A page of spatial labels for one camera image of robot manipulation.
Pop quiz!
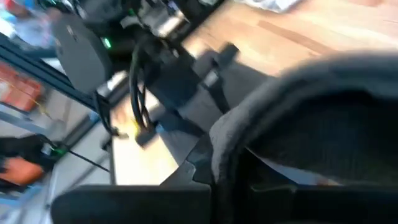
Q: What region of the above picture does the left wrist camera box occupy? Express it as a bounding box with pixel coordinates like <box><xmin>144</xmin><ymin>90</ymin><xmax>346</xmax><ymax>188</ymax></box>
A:
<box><xmin>134</xmin><ymin>123</ymin><xmax>158</xmax><ymax>149</ymax></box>

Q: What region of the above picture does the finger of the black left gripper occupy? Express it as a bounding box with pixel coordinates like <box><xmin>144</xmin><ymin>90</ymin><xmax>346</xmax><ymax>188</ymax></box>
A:
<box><xmin>203</xmin><ymin>74</ymin><xmax>233</xmax><ymax>115</ymax></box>
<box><xmin>194</xmin><ymin>45</ymin><xmax>240</xmax><ymax>80</ymax></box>

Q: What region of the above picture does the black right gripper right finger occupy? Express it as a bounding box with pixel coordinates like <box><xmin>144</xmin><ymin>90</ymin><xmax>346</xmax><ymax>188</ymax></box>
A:
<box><xmin>229</xmin><ymin>151</ymin><xmax>398</xmax><ymax>224</ymax></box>

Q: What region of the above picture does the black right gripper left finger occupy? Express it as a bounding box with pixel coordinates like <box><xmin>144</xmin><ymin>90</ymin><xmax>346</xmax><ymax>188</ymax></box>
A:
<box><xmin>51</xmin><ymin>135</ymin><xmax>215</xmax><ymax>224</ymax></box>

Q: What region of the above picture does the red bag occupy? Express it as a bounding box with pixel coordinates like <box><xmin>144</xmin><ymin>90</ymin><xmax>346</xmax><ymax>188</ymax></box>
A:
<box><xmin>0</xmin><ymin>60</ymin><xmax>44</xmax><ymax>113</ymax></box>

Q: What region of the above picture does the grey terry towel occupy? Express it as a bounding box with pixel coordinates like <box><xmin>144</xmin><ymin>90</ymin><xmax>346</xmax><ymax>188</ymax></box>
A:
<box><xmin>210</xmin><ymin>51</ymin><xmax>398</xmax><ymax>187</ymax></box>

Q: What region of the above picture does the black table edge rail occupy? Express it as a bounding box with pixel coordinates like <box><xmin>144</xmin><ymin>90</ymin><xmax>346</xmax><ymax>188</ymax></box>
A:
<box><xmin>0</xmin><ymin>32</ymin><xmax>108</xmax><ymax>110</ymax></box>

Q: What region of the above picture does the black camera cable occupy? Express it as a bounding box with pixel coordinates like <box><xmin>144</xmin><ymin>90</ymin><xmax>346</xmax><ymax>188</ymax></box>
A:
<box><xmin>127</xmin><ymin>34</ymin><xmax>158</xmax><ymax>139</ymax></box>

